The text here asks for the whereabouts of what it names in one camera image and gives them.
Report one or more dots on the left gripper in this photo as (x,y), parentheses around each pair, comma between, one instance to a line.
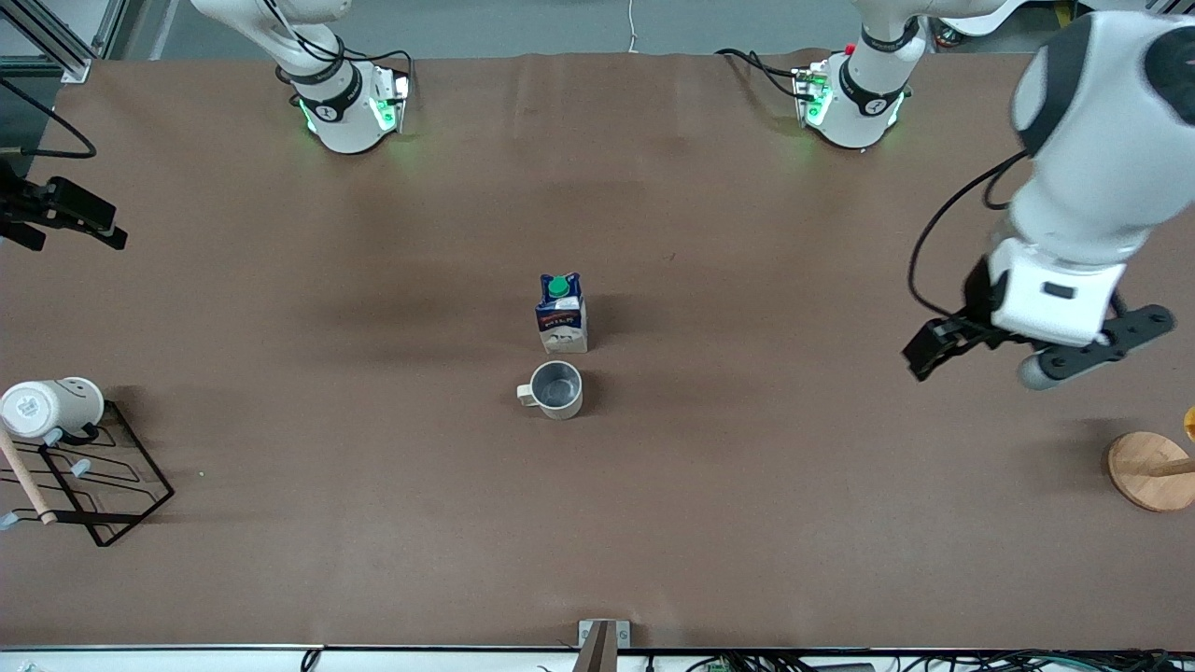
(977,297)

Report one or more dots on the blue white milk carton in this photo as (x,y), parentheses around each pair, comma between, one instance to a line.
(563,317)

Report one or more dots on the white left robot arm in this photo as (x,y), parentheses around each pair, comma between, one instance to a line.
(1092,140)

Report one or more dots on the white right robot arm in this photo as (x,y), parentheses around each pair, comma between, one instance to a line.
(341,117)

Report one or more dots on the white mug with face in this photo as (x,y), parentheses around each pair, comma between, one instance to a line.
(51,403)

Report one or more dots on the round wooden stand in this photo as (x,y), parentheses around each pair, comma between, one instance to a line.
(1148,471)

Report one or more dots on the yellow object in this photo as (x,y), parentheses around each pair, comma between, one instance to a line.
(1190,423)

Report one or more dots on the wooden stick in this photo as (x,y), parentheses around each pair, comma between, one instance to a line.
(28,485)

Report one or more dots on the white rounded equipment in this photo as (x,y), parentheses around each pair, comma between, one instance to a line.
(980,17)

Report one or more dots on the aluminium frame profile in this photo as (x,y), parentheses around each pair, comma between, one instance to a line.
(51,42)
(1172,5)

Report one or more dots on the grey metal camera mount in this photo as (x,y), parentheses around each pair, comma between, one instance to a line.
(603,639)

